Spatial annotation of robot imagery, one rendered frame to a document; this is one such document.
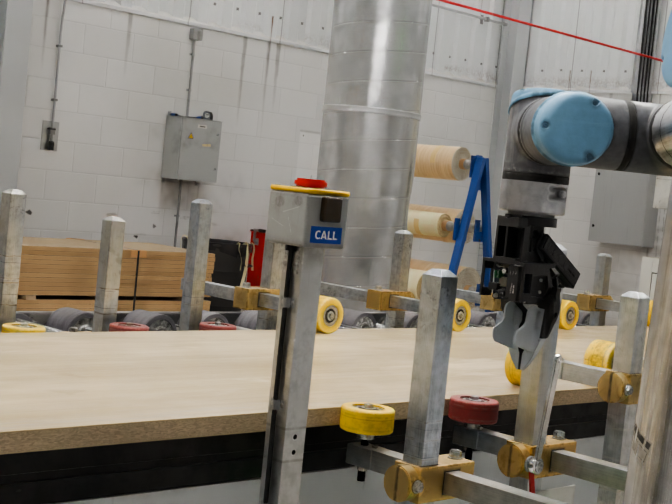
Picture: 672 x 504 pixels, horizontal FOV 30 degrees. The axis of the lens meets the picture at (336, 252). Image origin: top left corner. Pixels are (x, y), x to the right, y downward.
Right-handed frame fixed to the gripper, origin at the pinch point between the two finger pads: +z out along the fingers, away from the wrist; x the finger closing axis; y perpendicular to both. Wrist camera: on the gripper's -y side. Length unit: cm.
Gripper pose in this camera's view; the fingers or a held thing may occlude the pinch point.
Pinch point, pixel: (524, 360)
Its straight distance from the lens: 176.2
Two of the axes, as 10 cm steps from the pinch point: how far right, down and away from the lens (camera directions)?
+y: -7.1, -0.3, -7.1
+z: -1.0, 9.9, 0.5
